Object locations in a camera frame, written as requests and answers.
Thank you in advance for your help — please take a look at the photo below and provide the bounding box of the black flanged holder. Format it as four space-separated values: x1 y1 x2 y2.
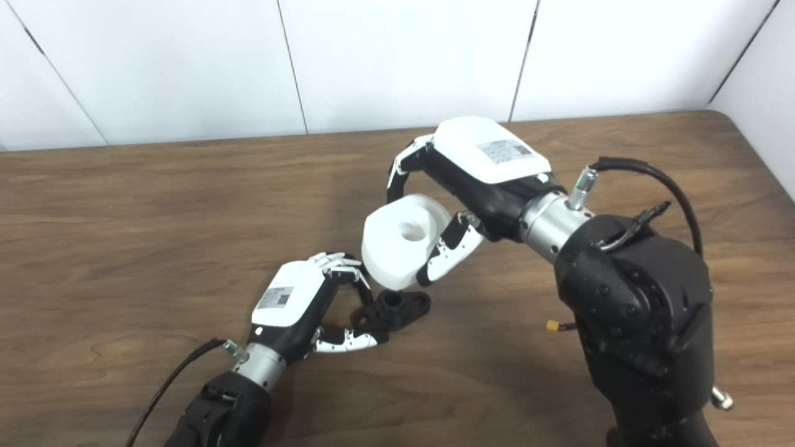
350 289 431 333

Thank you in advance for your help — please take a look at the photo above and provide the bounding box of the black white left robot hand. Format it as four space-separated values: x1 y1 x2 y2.
248 251 390 364

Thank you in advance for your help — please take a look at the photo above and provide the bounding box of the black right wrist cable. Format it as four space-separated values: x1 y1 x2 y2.
566 156 704 258

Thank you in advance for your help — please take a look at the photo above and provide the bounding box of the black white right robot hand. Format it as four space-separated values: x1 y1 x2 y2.
386 116 566 287

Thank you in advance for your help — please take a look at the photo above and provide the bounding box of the round white plastic piece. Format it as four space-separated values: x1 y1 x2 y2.
361 194 452 291

